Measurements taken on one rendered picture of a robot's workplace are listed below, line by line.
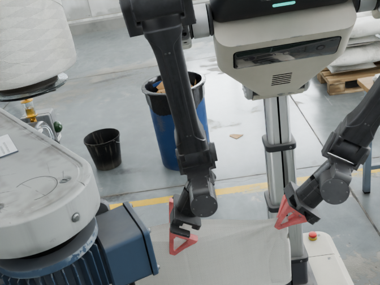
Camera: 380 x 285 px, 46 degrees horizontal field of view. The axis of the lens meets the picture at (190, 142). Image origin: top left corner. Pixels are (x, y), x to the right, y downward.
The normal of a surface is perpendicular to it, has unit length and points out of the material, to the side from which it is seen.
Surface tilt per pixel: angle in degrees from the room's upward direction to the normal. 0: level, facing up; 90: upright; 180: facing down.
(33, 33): 86
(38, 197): 0
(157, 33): 112
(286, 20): 40
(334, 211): 0
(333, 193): 79
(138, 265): 90
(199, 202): 90
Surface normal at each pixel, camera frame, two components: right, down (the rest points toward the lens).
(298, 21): -0.10, -0.39
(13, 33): 0.41, 0.29
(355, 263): -0.15, -0.88
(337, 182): -0.20, 0.29
